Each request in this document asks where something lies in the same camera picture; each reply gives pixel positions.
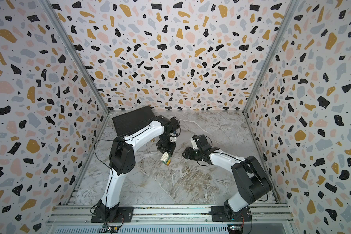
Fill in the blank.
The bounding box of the white lego brick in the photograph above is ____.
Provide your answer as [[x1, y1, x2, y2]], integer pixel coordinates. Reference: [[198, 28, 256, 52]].
[[160, 152, 170, 161]]

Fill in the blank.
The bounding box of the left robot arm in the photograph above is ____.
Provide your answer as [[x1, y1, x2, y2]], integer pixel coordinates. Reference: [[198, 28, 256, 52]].
[[97, 116, 181, 217]]

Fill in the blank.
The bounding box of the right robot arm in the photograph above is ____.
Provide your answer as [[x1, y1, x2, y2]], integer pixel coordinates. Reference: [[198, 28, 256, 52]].
[[182, 135, 273, 215]]

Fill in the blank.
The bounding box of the black briefcase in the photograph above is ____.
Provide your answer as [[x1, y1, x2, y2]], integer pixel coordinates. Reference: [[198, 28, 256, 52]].
[[112, 106, 156, 137]]

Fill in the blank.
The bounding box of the small circuit board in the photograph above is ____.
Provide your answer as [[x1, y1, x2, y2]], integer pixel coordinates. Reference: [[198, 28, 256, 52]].
[[101, 225, 121, 234]]

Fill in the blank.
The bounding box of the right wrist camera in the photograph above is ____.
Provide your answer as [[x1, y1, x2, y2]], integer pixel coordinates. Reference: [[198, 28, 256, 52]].
[[191, 139, 198, 150]]

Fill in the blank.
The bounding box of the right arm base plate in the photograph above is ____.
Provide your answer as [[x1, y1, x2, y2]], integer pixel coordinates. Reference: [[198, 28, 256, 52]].
[[210, 205, 252, 222]]

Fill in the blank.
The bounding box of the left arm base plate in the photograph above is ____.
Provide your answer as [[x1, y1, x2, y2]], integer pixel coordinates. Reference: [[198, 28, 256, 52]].
[[91, 206, 134, 223]]

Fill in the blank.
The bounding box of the aluminium front rail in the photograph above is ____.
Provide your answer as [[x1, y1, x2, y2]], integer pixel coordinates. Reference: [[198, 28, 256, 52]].
[[47, 203, 294, 225]]

